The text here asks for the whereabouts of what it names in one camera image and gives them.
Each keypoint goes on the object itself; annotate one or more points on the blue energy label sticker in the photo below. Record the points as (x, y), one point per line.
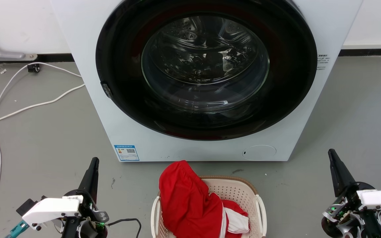
(126, 152)

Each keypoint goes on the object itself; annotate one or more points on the round black washer door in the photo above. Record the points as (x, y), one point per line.
(124, 66)

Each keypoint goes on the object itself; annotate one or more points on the small black floor plug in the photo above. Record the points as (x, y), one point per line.
(33, 68)

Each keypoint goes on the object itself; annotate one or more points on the red and white garment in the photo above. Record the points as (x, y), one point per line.
(184, 201)

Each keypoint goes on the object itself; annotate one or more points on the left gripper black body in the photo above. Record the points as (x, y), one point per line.
(89, 211)

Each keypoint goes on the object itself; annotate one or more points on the beige plastic laundry basket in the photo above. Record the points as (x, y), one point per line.
(240, 193)

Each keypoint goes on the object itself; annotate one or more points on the white front-load washing machine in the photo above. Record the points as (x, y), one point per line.
(84, 43)

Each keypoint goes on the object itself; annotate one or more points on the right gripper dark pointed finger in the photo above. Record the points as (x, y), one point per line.
(340, 175)

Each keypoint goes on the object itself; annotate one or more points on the teal plastic clip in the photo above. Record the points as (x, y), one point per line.
(18, 228)

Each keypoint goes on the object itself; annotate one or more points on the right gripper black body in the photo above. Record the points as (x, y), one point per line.
(342, 211)

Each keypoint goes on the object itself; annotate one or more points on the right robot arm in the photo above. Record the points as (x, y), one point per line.
(374, 226)

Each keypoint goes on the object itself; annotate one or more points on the round white filter cover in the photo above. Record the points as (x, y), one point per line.
(259, 152)

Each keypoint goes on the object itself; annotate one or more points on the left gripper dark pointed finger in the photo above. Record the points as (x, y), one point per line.
(90, 180)

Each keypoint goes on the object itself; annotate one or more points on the small printed text label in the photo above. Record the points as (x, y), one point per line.
(322, 62)

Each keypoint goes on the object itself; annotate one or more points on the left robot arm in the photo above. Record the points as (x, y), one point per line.
(69, 228)

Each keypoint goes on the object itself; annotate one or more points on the right wrist white camera housing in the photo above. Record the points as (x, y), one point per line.
(380, 198)

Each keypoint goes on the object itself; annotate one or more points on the grey pipe with bracket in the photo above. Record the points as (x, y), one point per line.
(2, 54)

